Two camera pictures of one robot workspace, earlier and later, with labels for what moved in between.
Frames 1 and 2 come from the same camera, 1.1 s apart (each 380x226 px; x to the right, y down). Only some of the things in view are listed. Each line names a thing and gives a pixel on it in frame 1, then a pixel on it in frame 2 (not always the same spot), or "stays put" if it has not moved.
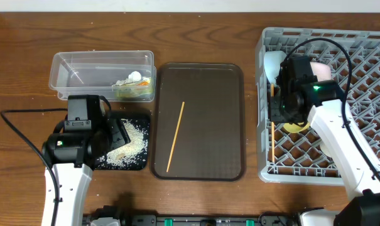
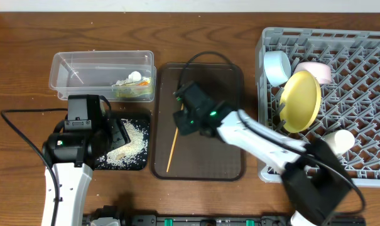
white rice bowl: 322,71 stays put
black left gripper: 115,135 stays put
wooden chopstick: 176,135 stays put
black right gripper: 276,115 → 181,118
